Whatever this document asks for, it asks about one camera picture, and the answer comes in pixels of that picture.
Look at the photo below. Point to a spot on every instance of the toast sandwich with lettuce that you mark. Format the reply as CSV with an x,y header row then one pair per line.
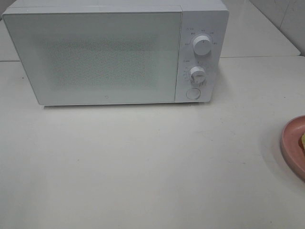
x,y
302,142

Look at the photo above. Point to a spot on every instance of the round white door button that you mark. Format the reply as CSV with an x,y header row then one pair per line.
x,y
193,93

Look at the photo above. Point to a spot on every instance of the white microwave knob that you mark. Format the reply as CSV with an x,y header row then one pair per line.
x,y
202,45
197,74

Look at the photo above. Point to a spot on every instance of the white microwave door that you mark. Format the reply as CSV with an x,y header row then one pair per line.
x,y
76,59

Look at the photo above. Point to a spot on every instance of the upper white microwave knob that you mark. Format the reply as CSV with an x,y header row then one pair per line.
x,y
202,45

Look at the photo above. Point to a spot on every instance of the white microwave oven body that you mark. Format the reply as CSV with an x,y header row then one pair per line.
x,y
199,17

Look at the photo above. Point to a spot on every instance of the pink round plate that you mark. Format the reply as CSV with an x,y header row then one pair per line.
x,y
292,147

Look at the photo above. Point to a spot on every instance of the lower white microwave knob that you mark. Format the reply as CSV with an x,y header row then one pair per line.
x,y
197,74

